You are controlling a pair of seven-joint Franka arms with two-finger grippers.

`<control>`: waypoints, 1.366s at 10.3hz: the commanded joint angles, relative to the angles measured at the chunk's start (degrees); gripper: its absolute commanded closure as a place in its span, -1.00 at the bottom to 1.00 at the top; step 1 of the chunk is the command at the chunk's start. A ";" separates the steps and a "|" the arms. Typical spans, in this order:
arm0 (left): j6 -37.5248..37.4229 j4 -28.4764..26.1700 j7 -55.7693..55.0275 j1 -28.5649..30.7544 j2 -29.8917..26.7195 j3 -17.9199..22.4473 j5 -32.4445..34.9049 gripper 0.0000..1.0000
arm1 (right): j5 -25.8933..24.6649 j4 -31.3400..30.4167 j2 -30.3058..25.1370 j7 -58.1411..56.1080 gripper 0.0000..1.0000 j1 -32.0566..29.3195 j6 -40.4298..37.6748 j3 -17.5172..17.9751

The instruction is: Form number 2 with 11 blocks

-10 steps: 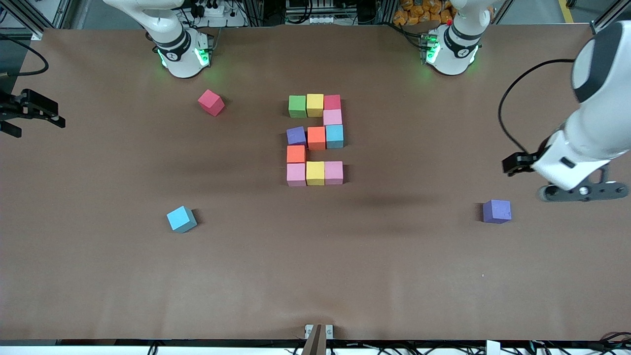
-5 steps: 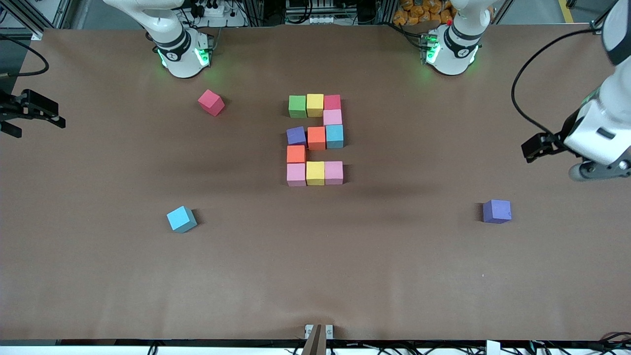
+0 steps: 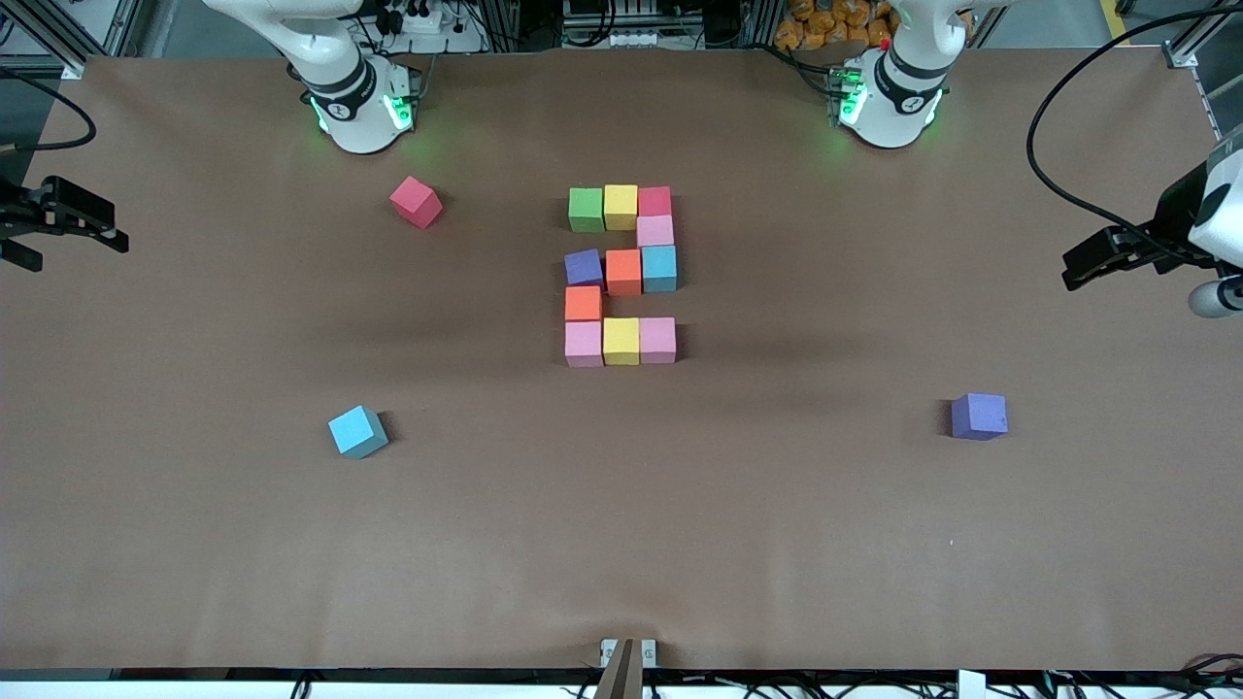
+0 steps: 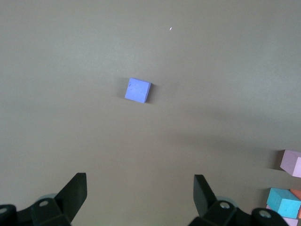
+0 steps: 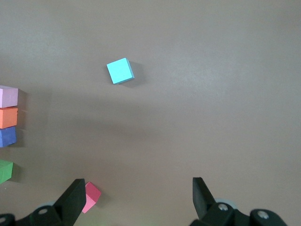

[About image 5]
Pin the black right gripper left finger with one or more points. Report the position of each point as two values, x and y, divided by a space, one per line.
58 212

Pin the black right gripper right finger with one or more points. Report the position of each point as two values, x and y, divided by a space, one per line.
211 214

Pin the green foam cube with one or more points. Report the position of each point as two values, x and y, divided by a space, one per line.
5 171

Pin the purple foam cube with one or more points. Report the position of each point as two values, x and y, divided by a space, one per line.
7 137

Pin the orange foam cube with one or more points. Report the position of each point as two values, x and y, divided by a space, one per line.
8 117

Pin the pink foam cube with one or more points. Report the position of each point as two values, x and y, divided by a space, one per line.
8 96

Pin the blue foam cube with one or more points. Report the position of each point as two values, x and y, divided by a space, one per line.
120 70

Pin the red foam cube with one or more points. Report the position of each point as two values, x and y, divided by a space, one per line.
92 195

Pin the brown table cover sheet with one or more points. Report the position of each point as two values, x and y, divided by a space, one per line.
211 106

